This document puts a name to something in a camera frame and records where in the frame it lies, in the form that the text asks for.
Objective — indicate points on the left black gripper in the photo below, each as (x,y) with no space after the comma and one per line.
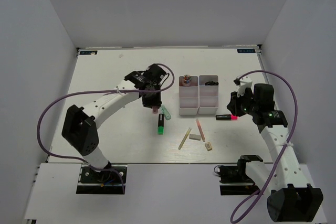
(157,102)

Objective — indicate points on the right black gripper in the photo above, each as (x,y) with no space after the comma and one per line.
(233,106)

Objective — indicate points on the pink correction tape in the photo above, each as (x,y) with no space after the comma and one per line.
(155,110)

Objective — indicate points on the black pink highlighter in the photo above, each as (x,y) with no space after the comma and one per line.
(226,117)

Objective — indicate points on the black green highlighter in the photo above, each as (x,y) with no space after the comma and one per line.
(160,128)

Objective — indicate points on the black handled scissors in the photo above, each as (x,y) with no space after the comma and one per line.
(211,83)

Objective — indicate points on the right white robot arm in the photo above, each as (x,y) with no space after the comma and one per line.
(290,196)

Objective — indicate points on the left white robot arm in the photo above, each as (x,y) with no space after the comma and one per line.
(81,124)

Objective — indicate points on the right white organizer tray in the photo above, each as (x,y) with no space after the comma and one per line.
(208,95)

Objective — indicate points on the pink pastel pen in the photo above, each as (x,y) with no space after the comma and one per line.
(200,130)

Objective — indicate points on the yellow pastel pen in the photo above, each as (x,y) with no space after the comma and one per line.
(184,138)

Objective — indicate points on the small beige eraser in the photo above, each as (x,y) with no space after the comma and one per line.
(208,146)

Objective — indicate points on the grey white eraser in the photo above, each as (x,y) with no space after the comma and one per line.
(195,137)

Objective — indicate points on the left blue table label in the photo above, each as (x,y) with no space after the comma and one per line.
(88,52)

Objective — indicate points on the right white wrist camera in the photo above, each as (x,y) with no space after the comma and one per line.
(243,83)

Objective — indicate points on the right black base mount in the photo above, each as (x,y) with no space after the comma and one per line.
(233,179)

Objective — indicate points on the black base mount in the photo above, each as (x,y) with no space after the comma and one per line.
(233,179)
(91,182)

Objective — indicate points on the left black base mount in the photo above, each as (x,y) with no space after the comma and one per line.
(91,182)

